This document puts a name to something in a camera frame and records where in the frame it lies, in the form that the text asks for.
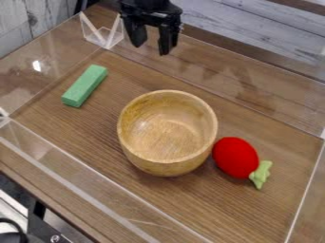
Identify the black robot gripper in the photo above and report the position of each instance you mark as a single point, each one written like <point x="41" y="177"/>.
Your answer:
<point x="156" y="13"/>

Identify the black table leg bracket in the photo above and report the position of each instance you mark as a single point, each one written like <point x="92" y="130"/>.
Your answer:
<point x="39" y="228"/>

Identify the light wooden bowl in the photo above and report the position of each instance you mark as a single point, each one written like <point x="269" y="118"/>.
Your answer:
<point x="166" y="130"/>

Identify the red plush radish toy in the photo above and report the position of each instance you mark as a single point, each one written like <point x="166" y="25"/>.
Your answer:
<point x="237" y="159"/>

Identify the clear acrylic tray walls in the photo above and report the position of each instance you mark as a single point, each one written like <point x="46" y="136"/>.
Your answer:
<point x="61" y="151"/>

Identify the green rectangular foam block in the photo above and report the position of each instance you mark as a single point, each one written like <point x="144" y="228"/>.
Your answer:
<point x="85" y="85"/>

